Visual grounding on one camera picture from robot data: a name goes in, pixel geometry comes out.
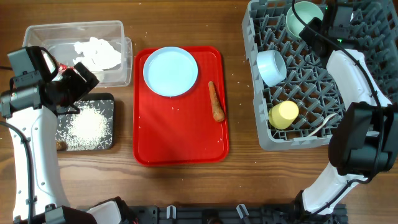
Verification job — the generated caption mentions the grey dishwasher rack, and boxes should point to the grey dishwasher rack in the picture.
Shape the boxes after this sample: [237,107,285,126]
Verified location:
[242,1,397,151]

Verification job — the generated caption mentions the brown food lump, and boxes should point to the brown food lump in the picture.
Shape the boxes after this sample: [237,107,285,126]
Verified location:
[56,141,68,151]

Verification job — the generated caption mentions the green bowl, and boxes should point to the green bowl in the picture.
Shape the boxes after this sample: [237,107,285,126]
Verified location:
[286,1,323,39]

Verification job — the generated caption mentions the large light blue plate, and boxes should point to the large light blue plate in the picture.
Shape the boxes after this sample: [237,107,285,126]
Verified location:
[143,47,199,97]

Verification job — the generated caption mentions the yellow cup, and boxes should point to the yellow cup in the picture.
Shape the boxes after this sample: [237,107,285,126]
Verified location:
[268,101,299,129]

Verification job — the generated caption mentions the white rice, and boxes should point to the white rice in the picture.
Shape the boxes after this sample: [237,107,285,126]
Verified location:
[57,104,113,150]

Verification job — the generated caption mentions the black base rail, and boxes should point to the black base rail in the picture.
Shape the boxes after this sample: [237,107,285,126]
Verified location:
[124,203,348,224]

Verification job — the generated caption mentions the orange carrot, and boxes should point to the orange carrot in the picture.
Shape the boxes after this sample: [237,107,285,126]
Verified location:
[208,81,225,122]

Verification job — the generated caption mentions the light blue bowl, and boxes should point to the light blue bowl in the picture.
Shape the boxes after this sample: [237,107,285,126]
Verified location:
[257,50,287,87]

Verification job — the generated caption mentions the red snack wrapper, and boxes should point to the red snack wrapper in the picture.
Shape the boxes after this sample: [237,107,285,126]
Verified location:
[58,63,74,75]

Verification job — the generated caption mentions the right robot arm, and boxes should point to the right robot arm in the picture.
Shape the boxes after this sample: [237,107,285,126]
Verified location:
[290,2,397,222]

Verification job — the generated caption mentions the white napkin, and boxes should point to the white napkin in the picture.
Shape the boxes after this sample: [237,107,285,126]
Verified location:
[72,37,122,72]

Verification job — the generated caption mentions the black tray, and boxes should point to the black tray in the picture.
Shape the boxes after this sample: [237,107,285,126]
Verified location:
[55,92,115,152]

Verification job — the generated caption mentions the red serving tray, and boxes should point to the red serving tray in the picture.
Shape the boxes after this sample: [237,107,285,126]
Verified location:
[132,46,229,166]

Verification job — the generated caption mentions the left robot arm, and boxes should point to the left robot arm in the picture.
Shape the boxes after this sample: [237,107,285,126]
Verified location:
[1,46,126,223]

